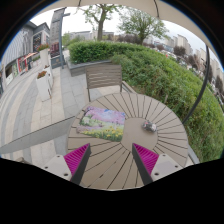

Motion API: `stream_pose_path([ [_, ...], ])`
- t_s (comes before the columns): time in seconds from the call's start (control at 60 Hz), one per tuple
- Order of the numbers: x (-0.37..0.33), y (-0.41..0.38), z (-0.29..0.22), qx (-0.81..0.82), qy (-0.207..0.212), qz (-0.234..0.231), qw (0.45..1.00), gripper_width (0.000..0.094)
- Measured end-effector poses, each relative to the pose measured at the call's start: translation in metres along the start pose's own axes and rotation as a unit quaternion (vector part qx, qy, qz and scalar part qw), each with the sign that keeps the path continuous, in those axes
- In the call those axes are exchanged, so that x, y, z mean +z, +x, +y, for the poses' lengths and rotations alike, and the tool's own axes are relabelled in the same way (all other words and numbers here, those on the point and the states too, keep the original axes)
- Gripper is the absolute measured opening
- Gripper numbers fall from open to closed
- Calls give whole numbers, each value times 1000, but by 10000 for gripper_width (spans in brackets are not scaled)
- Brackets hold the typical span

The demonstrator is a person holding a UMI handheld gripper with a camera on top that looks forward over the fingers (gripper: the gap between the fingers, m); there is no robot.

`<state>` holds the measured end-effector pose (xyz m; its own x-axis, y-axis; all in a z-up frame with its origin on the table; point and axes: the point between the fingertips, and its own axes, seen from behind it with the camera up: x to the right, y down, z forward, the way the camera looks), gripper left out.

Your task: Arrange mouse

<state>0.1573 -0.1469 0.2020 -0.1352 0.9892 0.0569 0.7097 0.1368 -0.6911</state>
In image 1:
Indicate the small grey patterned mouse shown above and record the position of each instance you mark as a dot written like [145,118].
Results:
[149,126]

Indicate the green hedge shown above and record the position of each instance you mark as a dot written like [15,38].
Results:
[153,74]

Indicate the beige umbrella canopy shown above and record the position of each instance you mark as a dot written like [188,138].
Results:
[156,8]

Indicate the round slatted beige table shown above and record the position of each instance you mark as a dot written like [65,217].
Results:
[111,165]

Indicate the grey stone hedge planter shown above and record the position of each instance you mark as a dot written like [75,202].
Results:
[79,69]

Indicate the leafy green tree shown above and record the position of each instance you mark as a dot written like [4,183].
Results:
[141,24]

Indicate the white planter with flowers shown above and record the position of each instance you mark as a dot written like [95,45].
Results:
[43,85]

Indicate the slatted grey outdoor chair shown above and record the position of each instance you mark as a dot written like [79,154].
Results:
[105,75]

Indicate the tall grey sign pylon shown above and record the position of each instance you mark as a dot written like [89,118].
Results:
[56,55]

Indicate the far white planter box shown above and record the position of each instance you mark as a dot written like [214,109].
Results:
[43,51]

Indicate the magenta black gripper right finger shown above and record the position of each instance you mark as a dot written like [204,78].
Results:
[152,166]

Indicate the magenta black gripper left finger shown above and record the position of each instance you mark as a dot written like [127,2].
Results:
[71,166]

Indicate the tree with brown trunk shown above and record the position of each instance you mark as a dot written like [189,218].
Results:
[97,14]

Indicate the grey shopfront building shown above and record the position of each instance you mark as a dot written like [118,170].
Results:
[18,55]

